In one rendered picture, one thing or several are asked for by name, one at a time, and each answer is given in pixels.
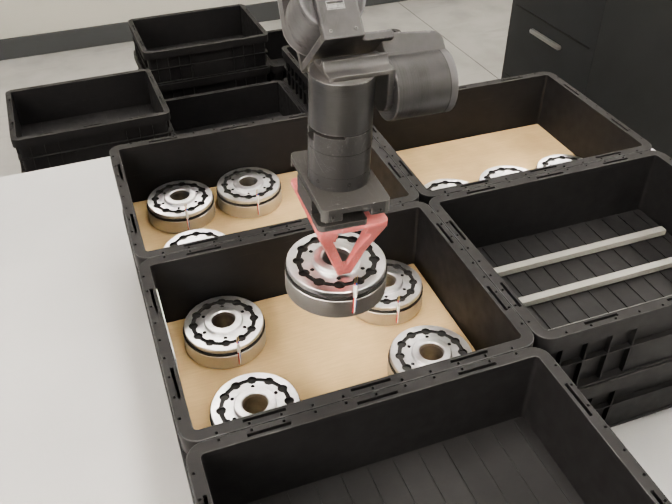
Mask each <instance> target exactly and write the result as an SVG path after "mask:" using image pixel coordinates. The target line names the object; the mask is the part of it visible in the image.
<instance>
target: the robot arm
mask: <svg viewBox="0 0 672 504"><path fill-rule="evenodd" d="M277 1H278V7H279V13H280V20H281V26H282V31H283V35H284V37H285V39H286V41H287V42H288V44H289V45H290V46H291V47H292V48H293V49H294V50H295V51H296V53H297V57H298V60H299V64H300V69H301V72H302V73H305V72H308V150H303V151H297V152H293V153H291V167H295V169H296V171H297V172H298V174H297V177H296V178H293V179H292V180H291V185H292V187H293V189H294V191H295V193H296V195H297V197H298V199H299V201H300V203H301V205H302V207H303V209H304V211H305V213H306V215H307V217H308V219H309V221H310V223H311V225H312V227H313V229H314V231H315V233H316V235H317V237H318V239H319V241H320V243H321V245H322V246H323V248H324V250H325V252H326V254H327V256H328V258H329V260H330V262H331V264H332V266H333V268H334V270H335V272H336V274H337V275H344V274H349V273H351V272H352V270H353V269H354V267H355V266H356V264H357V263H358V261H359V259H360V258H361V256H362V255H363V253H364V252H365V250H366V249H367V248H368V247H369V246H370V244H371V243H372V242H373V241H374V240H375V239H376V238H377V236H378V235H379V234H380V233H381V232H382V231H383V230H384V229H385V227H386V226H387V222H388V218H387V216H386V215H385V212H388V211H389V204H390V196H389V195H388V193H387V192H386V190H385V189H384V187H383V186H382V184H381V183H380V182H379V180H378V179H377V177H376V176H375V174H374V173H373V171H372V170H371V169H370V160H371V145H372V130H373V114H374V106H375V107H376V109H377V110H378V111H379V113H380V115H381V117H382V118H383V119H384V120H386V121H395V120H401V119H407V118H413V117H419V116H425V115H431V114H437V113H443V112H448V111H450V110H452V109H453V107H454V106H455V104H456V101H457V97H458V91H459V80H458V72H457V68H456V64H455V62H454V59H453V57H452V55H451V54H450V53H449V51H448V50H447V49H446V48H445V44H444V40H443V38H442V36H441V35H440V34H439V33H438V32H436V31H432V30H431V31H427V30H424V31H406V32H393V31H392V29H388V30H380V31H372V32H365V31H364V27H363V23H362V19H361V16H362V14H363V12H364V8H365V3H366V0H277ZM367 209H369V211H366V212H363V210H367ZM355 231H361V233H360V235H359V237H358V239H357V241H356V243H355V245H354V247H353V249H352V251H351V252H350V254H349V256H348V258H347V260H346V261H342V260H341V258H340V256H339V254H338V252H337V249H336V247H335V245H334V243H333V242H336V240H337V237H338V235H340V234H345V233H350V232H355Z"/></svg>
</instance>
